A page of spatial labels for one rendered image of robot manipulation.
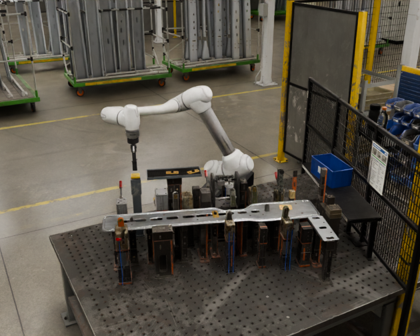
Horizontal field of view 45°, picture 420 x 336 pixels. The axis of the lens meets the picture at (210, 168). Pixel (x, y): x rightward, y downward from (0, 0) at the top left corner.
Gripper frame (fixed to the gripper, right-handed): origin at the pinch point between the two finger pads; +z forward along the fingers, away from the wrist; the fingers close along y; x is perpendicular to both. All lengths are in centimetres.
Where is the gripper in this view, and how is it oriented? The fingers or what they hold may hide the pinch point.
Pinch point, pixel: (135, 165)
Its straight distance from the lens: 338.7
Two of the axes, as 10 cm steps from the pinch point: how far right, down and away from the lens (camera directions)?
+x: 9.9, -0.6, 1.5
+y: 1.6, 4.0, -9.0
